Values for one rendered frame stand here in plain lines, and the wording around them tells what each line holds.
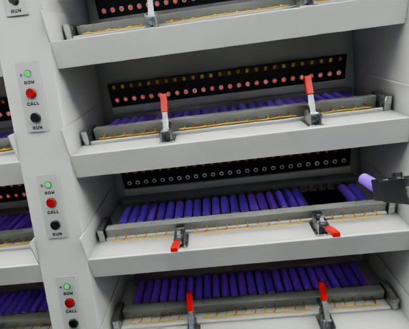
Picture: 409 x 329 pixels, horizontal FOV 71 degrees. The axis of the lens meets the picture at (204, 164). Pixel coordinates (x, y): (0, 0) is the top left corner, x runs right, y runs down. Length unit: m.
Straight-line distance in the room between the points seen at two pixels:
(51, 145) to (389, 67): 0.64
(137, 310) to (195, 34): 0.57
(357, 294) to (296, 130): 0.38
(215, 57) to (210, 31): 0.19
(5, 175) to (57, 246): 0.16
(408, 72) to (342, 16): 0.15
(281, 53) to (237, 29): 0.23
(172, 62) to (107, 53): 0.21
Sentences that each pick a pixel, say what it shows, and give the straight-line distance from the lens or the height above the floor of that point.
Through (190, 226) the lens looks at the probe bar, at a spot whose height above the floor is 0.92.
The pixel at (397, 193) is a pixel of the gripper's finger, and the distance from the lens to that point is 0.34.
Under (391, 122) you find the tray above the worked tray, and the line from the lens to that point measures 0.59.
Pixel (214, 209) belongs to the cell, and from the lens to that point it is 0.62.
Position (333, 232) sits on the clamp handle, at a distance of 0.52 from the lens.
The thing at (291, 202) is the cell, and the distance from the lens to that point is 0.63.
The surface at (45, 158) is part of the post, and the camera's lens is 0.60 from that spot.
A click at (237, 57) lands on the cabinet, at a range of 0.73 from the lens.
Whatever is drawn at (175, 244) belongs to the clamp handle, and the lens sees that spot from 0.51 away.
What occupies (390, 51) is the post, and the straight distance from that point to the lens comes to 0.66.
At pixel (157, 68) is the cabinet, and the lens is 0.73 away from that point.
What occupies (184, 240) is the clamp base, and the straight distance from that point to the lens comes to 0.56.
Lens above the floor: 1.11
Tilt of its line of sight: 7 degrees down
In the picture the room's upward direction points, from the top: 7 degrees counter-clockwise
